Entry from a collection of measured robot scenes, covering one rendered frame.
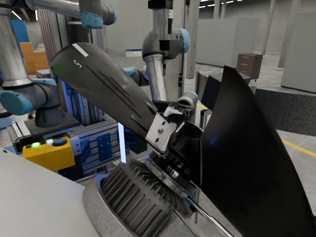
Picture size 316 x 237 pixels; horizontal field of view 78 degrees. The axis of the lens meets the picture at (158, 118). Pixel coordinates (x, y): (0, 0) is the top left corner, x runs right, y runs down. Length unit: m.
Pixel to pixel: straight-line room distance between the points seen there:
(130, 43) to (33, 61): 7.54
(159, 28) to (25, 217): 0.41
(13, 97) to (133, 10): 1.78
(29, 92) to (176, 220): 0.79
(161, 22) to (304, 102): 2.00
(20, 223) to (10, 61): 0.75
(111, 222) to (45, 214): 0.11
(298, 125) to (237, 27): 8.30
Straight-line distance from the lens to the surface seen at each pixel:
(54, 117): 1.12
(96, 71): 0.42
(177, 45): 0.98
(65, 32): 1.30
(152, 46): 0.92
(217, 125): 0.29
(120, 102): 0.41
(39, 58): 9.68
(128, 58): 2.42
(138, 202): 0.42
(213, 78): 1.17
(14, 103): 0.99
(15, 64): 0.99
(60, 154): 0.84
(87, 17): 0.79
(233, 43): 10.27
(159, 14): 0.47
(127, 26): 2.42
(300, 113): 2.37
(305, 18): 7.03
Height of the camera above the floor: 1.46
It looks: 23 degrees down
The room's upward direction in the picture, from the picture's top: straight up
